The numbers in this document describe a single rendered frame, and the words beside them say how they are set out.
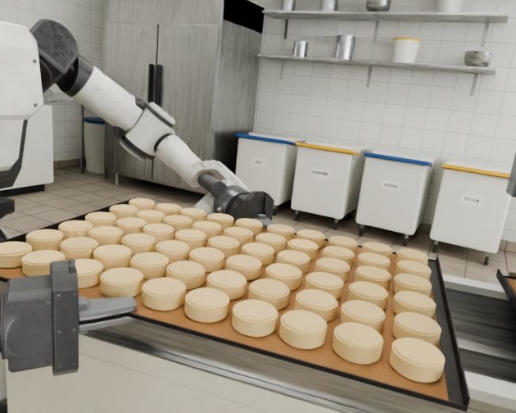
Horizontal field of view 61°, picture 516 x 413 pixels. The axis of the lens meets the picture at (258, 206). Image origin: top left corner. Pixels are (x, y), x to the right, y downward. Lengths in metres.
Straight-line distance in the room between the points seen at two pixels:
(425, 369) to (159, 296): 0.28
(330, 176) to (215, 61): 1.50
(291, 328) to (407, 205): 3.49
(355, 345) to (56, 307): 0.29
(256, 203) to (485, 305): 0.43
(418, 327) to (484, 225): 3.40
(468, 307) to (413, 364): 0.34
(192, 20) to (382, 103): 2.00
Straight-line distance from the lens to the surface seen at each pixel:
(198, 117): 4.34
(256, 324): 0.47
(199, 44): 4.38
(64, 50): 1.04
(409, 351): 0.47
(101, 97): 1.08
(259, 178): 4.33
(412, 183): 3.89
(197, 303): 0.49
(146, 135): 1.10
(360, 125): 4.62
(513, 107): 4.49
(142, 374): 0.59
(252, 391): 0.54
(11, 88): 0.88
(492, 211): 3.88
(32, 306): 0.48
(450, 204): 3.89
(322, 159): 4.05
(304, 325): 0.47
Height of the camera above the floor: 1.15
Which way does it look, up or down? 14 degrees down
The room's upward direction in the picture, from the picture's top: 6 degrees clockwise
